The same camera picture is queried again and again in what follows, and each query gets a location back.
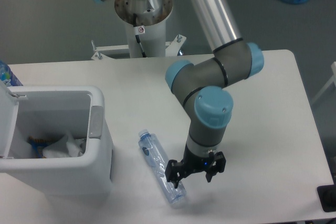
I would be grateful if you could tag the clear plastic bag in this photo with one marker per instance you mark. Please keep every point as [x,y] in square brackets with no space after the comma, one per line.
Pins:
[67,146]

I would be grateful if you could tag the white frame at right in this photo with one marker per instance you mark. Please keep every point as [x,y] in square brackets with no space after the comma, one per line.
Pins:
[330,82]

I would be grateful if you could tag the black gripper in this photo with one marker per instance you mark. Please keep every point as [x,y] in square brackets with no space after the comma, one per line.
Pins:
[212,164]

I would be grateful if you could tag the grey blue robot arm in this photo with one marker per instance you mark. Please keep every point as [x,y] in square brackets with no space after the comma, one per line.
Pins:
[200,88]

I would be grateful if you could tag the white trash can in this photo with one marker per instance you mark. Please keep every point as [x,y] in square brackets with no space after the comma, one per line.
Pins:
[49,112]

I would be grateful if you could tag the clear plastic water bottle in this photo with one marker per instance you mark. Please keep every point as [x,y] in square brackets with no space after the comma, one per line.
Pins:
[157,159]

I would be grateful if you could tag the black device at table edge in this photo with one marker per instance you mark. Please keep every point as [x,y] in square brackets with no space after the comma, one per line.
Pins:
[326,195]

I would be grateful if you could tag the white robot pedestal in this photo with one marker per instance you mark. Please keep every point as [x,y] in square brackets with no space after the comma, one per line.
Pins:
[145,28]

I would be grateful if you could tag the blue snack wrapper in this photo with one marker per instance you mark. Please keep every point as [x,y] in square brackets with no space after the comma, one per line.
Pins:
[38,145]

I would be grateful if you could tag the blue labelled bottle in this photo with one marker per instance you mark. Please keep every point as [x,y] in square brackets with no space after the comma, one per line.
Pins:
[8,77]

